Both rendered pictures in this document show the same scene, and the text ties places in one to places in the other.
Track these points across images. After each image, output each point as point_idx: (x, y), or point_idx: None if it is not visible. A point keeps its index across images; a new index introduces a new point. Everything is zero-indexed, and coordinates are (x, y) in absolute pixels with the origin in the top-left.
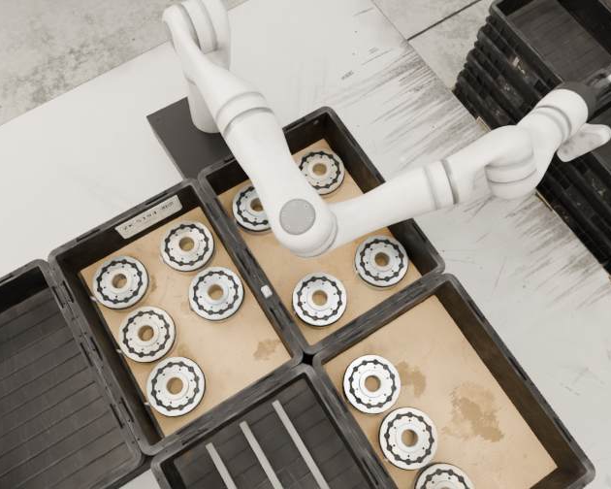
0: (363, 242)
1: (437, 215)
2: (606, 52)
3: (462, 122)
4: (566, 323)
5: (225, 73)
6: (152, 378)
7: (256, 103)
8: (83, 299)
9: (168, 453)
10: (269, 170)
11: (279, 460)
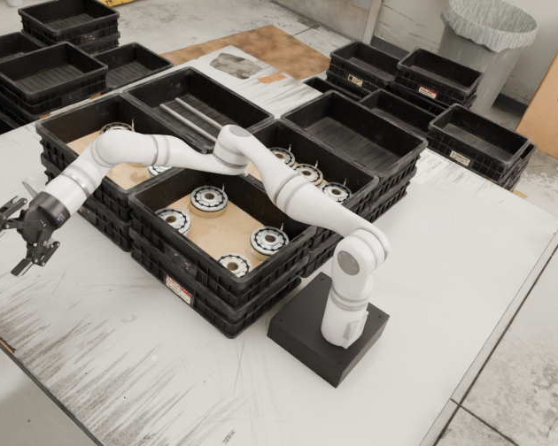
0: (186, 228)
1: (116, 315)
2: None
3: (91, 409)
4: (4, 257)
5: (320, 199)
6: (292, 158)
7: (290, 183)
8: (349, 180)
9: (267, 119)
10: (265, 150)
11: (210, 145)
